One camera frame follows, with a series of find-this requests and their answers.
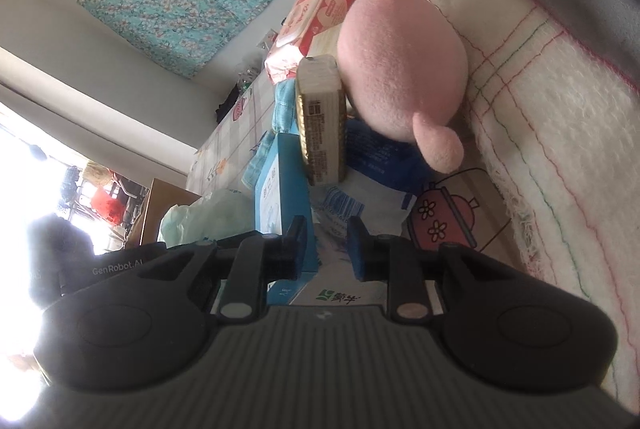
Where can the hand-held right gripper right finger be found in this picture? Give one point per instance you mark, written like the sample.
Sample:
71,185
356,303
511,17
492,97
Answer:
356,245

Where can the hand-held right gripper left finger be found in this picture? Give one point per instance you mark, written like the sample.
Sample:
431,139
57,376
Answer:
298,240

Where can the light blue box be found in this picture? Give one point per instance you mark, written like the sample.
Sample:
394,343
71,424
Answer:
280,189

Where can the cardboard box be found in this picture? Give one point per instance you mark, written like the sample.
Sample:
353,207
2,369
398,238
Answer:
160,209

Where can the pink plush toy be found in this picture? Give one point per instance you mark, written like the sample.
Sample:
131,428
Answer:
400,59

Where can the white plastic packet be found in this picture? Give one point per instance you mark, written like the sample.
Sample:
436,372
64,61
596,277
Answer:
370,199

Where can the grey circle print blanket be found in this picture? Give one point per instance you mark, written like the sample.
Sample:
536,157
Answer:
60,254

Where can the red plastic bag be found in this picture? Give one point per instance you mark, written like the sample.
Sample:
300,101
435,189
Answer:
105,204

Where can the light blue packet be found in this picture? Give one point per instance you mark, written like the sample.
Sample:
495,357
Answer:
260,159

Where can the white plastic bag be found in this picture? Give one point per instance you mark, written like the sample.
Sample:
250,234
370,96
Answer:
210,214

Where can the dark blue packet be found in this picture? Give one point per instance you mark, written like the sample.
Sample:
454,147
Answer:
380,149

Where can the black bag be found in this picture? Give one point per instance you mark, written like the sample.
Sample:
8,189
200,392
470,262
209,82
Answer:
227,104

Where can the red lidded wet wipes pack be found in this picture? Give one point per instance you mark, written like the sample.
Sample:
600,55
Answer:
320,9

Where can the white fringed blanket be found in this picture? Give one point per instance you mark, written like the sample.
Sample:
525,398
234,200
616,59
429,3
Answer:
550,109

